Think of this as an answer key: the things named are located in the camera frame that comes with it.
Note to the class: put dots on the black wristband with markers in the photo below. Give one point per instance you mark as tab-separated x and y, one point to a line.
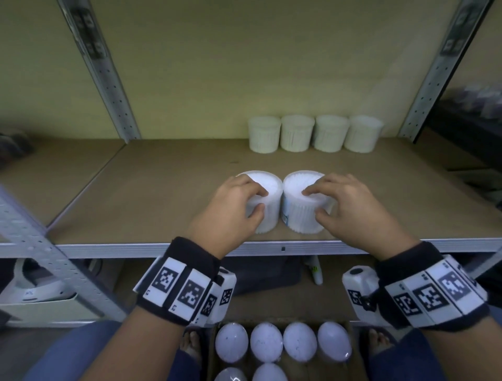
196	255
408	259

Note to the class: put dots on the white cotton bud tubs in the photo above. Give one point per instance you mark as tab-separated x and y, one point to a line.
266	341

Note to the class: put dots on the person's left hand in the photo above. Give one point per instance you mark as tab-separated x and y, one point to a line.
223	220

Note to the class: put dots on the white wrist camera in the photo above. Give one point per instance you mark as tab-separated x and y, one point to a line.
225	278
361	282

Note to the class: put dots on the person's left forearm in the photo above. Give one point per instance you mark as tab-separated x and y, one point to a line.
137	353

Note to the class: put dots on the dark grey printed bag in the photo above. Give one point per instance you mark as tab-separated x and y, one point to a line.
266	274

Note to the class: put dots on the black right wristband with markers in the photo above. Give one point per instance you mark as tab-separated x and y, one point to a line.
408	259

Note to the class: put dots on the small white spray bottle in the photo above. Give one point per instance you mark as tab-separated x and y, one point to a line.
315	274

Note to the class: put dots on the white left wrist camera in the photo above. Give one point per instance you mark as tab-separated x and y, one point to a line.
225	278

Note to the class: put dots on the person's right hand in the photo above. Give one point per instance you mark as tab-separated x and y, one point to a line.
361	220

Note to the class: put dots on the pile of small plastic packets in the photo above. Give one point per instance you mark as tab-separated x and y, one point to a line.
482	102

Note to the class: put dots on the black left wristband with markers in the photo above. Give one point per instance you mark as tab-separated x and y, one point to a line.
196	255

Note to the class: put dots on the grey metal shelf wooden boards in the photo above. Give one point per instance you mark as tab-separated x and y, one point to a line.
157	188

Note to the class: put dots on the black marker tag plate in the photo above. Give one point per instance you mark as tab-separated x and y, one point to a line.
88	33
457	31

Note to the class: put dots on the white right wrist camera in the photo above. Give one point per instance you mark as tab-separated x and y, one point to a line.
361	282

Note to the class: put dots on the person's left leg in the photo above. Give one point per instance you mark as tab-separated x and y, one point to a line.
59	361

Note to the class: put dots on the brown cardboard box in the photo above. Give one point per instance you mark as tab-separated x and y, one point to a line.
357	353

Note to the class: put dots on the person's left foot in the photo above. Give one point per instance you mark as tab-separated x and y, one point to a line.
192	345

